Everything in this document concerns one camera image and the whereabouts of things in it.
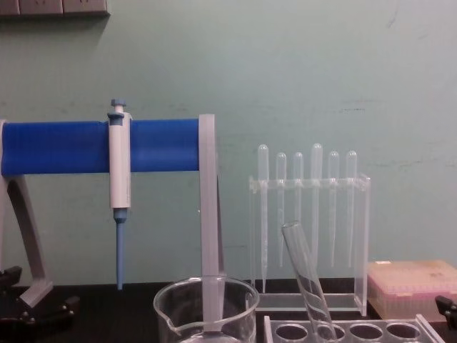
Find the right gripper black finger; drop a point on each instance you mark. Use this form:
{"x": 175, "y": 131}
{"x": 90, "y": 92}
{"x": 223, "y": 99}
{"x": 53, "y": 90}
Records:
{"x": 448, "y": 304}

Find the clear glass test tube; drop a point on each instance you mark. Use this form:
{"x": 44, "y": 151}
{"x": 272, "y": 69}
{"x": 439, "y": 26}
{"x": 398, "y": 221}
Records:
{"x": 303, "y": 271}

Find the large clear transfer pipette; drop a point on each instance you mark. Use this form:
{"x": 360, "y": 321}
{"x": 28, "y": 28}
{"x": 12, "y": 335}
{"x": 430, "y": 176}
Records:
{"x": 316, "y": 160}

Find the clear acrylic dropper rack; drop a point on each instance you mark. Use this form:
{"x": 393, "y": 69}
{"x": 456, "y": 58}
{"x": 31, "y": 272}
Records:
{"x": 360, "y": 250}

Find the blue and grey pipette stand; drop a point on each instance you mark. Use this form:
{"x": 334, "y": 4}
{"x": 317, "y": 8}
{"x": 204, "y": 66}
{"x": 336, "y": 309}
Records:
{"x": 53, "y": 148}

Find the clear glass beaker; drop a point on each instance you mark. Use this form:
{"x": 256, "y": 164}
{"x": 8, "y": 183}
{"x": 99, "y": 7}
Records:
{"x": 171, "y": 307}

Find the pink pipette tip box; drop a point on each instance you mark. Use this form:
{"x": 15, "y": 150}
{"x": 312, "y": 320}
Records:
{"x": 403, "y": 286}

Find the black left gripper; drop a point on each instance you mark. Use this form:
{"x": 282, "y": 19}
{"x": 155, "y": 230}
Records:
{"x": 9, "y": 314}

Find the white and blue micropipette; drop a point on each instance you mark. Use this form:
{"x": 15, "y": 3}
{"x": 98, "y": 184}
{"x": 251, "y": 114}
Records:
{"x": 119, "y": 171}

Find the grey wall socket panel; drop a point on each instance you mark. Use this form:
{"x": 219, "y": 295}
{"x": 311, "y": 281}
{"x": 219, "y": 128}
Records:
{"x": 53, "y": 7}

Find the clear acrylic test tube rack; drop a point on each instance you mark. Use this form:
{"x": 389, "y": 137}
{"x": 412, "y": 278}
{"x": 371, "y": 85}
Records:
{"x": 271, "y": 332}

